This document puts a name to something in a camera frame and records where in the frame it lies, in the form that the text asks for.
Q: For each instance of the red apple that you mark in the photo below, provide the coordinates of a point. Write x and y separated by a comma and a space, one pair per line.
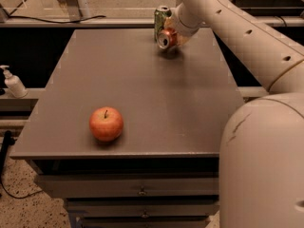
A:
106, 124

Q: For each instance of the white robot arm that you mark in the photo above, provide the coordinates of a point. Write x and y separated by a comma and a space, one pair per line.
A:
261, 155

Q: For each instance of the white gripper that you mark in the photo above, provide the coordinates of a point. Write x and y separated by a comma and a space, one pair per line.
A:
184, 20

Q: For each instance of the grey drawer cabinet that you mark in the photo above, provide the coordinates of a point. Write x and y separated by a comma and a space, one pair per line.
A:
174, 108

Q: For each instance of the white pump bottle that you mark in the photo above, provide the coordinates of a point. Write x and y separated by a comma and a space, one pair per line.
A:
14, 84

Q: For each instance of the metal drawer knob upper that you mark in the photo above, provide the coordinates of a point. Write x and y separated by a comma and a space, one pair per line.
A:
142, 192

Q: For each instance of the metal drawer knob lower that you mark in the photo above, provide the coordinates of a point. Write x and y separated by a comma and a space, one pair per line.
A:
145, 215

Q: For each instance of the green soda can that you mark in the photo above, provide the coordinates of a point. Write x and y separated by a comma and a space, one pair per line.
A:
161, 14

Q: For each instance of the metal drawer knob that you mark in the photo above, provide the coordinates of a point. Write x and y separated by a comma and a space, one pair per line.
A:
145, 215
142, 192

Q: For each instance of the red coke can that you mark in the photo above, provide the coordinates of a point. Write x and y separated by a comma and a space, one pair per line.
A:
167, 38

